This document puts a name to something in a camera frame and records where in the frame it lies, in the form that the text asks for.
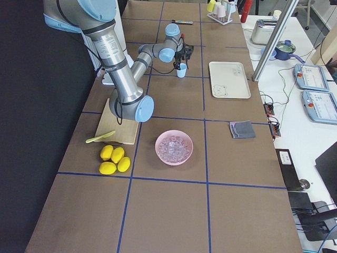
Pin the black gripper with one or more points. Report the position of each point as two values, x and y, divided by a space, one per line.
179 57

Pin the light blue plastic cup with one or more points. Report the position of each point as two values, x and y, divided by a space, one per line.
181 70

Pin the steel muddler black cap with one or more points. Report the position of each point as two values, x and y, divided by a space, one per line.
182 22

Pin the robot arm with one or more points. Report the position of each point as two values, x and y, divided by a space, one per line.
128 100
173 50

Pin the yellow cup on rack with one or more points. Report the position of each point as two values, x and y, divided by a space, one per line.
211 5

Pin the pink cup on rack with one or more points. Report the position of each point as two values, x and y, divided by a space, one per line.
220 11

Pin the white cup rack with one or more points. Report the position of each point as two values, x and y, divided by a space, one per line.
230 7

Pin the clear ice cubes pile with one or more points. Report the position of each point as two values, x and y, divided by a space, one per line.
173 149

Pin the cream bear serving tray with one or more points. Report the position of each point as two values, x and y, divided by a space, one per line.
228 80

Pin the pink bowl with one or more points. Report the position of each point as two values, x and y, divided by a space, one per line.
177 133

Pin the red bottle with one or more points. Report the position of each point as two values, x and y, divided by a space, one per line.
246 9

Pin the white steel toaster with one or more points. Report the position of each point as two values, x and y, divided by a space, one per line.
262 31

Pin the bamboo cutting board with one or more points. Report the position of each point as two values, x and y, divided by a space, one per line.
124 133

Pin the grey folded cloth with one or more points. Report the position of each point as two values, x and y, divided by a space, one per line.
242 130

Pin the dark blue saucepan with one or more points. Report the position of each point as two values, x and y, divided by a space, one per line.
286 50

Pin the yellow plastic knife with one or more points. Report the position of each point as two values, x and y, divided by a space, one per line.
103 136

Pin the yellow lemon upper right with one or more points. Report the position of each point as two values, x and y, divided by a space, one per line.
117 154

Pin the yellow lemon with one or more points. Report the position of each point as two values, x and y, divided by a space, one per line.
106 152
124 164
117 154
107 168

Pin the yellow lemon middle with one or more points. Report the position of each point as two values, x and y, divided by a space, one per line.
124 164

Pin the yellow lemon upper left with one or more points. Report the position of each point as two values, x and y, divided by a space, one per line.
106 152

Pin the yellow lemon lower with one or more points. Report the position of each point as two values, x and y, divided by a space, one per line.
107 168

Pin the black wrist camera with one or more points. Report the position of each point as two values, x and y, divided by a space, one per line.
188 51

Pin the aluminium frame post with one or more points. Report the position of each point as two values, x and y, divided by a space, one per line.
275 37

